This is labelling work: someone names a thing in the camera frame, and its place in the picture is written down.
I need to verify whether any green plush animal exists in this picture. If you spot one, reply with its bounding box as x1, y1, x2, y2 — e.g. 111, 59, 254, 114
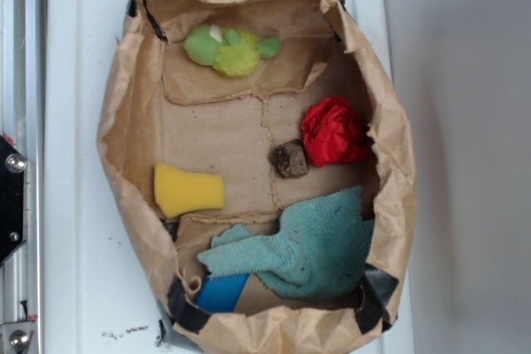
183, 23, 281, 78

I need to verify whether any small brown rock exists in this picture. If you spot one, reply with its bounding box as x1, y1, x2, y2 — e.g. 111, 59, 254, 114
269, 139, 309, 179

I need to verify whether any brown paper bag tray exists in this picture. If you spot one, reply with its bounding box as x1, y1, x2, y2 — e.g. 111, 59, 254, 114
98, 0, 417, 353

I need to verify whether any red crumpled paper ball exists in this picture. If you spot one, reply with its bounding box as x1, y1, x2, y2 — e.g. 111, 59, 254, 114
300, 96, 371, 167

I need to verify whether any yellow sponge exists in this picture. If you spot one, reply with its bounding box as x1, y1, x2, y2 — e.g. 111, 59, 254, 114
153, 162, 226, 218

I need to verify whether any teal terry cloth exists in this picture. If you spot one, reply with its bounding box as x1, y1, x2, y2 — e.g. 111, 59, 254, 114
197, 187, 374, 303

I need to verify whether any blue tube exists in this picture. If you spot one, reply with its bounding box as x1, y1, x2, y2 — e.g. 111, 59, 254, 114
195, 274, 250, 313

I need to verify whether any black metal bracket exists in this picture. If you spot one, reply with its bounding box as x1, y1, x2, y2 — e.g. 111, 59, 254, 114
0, 136, 27, 266

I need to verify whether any aluminium frame rail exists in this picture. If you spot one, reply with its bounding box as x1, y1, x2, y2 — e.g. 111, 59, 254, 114
1, 0, 46, 353

